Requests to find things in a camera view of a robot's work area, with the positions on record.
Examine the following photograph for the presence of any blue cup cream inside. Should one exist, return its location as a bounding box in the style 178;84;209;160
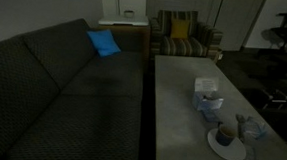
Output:
215;123;239;148

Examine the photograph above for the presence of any white round plate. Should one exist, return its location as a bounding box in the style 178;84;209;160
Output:
206;127;249;160

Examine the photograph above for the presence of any striped armchair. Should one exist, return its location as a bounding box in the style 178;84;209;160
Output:
147;7;226;64

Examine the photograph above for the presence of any blue throw pillow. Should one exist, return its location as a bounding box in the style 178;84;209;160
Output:
85;27;123;59

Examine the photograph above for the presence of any white paper card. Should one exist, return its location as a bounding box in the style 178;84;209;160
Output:
193;75;220;95

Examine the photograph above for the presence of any wooden side table white top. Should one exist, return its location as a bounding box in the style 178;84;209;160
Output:
95;13;152;61

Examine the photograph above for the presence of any light blue tissue box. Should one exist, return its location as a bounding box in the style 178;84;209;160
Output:
191;89;225;113

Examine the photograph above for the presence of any yellow cushion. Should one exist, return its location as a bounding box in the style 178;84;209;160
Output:
169;18;191;40

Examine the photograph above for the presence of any small pale bowl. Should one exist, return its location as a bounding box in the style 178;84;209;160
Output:
122;9;136;19

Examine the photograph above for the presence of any dark patterned fabric sofa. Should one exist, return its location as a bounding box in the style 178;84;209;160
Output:
0;12;149;160

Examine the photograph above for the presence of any clear plastic wrapper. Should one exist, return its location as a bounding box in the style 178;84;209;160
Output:
239;115;269;142

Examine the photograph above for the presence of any small dark flat packet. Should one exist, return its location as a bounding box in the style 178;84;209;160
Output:
244;145;259;160

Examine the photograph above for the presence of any black robot stand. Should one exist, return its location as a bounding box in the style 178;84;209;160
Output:
243;85;287;143

